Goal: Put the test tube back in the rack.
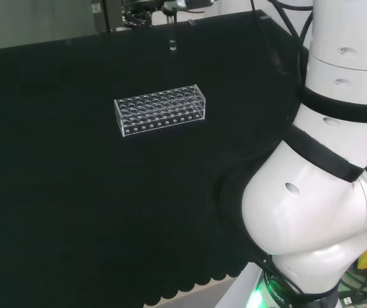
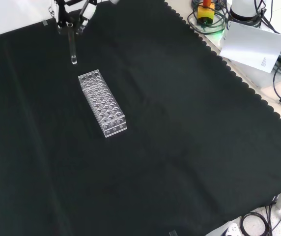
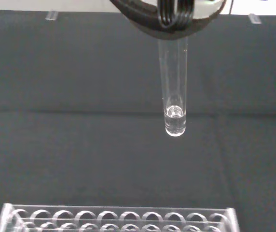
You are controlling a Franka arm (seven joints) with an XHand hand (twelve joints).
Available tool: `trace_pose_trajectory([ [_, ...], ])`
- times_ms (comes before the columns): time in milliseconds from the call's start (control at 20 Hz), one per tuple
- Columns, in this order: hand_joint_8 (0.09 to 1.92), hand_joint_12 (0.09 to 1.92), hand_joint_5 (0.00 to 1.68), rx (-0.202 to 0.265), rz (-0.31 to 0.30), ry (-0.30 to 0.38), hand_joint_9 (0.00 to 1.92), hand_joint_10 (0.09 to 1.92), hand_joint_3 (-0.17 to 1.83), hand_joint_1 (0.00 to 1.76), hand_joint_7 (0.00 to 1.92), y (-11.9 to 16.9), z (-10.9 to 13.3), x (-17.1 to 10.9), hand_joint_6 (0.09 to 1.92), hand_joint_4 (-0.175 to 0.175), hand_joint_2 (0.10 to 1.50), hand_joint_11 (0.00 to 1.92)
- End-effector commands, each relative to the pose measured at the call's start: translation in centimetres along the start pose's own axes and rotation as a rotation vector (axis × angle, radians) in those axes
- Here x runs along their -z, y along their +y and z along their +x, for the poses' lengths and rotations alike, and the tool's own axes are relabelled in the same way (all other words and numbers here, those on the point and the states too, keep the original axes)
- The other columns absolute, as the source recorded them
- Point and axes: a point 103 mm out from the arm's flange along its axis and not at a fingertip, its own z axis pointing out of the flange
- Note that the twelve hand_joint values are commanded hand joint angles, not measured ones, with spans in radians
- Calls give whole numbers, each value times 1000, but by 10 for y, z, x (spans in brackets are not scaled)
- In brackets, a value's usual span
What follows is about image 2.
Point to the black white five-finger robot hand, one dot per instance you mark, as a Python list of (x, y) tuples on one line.
[(63, 14)]

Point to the clear glass test tube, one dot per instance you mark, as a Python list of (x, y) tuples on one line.
[(72, 46)]

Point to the clear plastic test tube rack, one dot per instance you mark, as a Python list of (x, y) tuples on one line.
[(101, 103)]

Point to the clear tape piece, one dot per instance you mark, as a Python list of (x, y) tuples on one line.
[(173, 233), (45, 23)]

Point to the yellow stop button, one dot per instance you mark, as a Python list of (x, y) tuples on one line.
[(205, 13)]

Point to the black bench cloth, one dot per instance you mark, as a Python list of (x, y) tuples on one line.
[(155, 152)]

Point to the white power strip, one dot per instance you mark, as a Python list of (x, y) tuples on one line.
[(231, 229)]

